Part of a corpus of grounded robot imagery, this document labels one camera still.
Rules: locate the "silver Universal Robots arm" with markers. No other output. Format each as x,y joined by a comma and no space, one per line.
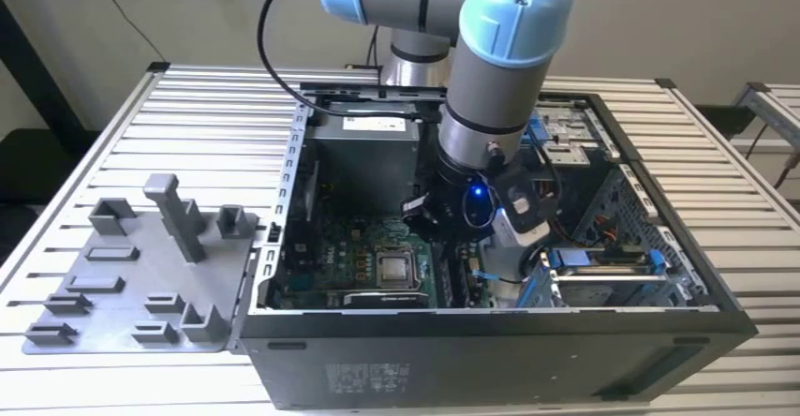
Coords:
501,83

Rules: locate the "black RAM slot bank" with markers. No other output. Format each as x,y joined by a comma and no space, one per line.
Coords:
441,294

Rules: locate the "silver CPU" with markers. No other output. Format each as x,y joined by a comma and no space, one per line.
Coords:
395,270

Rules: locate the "CPU socket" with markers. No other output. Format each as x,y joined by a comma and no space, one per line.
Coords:
377,271

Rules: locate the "grey power supply unit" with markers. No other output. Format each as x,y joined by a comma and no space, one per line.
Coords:
363,167

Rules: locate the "green motherboard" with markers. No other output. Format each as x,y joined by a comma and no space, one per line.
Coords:
350,257

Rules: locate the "black graphics card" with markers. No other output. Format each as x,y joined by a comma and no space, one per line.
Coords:
387,300

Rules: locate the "hard disk in blue carrier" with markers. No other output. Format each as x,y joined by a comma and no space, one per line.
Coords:
569,257

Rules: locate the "blue plastic disk carrier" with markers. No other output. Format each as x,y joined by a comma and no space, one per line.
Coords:
537,132

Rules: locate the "grey metal drive bay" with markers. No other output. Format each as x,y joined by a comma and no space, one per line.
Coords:
566,153

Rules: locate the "black open PC case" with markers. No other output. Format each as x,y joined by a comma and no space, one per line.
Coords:
438,355

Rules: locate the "black box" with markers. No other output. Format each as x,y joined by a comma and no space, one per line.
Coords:
726,121

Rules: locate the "grey plastic parts rack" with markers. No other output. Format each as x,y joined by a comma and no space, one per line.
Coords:
150,257

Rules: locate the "metal slat side table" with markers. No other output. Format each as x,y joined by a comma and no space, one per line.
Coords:
775,102

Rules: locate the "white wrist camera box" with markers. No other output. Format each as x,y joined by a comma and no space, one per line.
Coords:
531,233

